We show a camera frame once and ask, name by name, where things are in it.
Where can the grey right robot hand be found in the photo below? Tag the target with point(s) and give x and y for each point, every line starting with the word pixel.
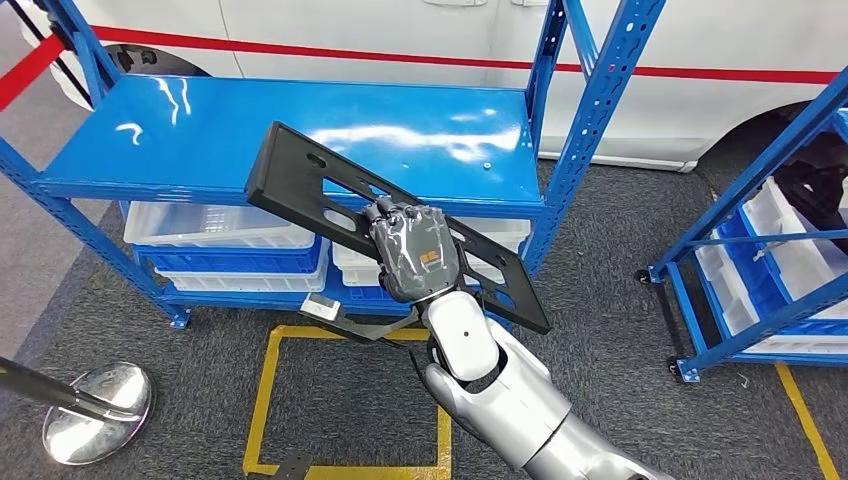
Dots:
pixel 417 255

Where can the black plastic panel part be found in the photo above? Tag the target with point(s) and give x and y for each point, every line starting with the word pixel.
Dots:
pixel 291 179

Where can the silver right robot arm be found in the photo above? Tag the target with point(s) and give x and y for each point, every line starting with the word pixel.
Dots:
pixel 517 411

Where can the blue steel shelf rack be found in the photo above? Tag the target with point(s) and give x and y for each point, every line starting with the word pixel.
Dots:
pixel 265 132
pixel 762 166

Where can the blue plastic bin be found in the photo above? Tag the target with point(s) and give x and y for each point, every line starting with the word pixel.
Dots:
pixel 745 255
pixel 232 260

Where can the red barrier belt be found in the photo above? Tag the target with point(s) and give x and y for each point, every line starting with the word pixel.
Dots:
pixel 397 56
pixel 26 76

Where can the white car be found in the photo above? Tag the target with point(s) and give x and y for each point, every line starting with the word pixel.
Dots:
pixel 397 26

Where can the chrome barrier stanchion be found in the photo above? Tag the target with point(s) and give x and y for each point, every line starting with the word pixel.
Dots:
pixel 99 417

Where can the black parts pile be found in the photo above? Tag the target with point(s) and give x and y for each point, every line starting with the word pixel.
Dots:
pixel 815 179

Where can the black camera bracket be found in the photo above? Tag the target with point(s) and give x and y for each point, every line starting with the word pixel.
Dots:
pixel 361 331

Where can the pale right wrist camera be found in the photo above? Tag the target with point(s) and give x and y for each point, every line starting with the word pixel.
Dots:
pixel 320 308

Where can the black barrier post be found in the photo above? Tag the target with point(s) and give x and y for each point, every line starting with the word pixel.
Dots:
pixel 60 61

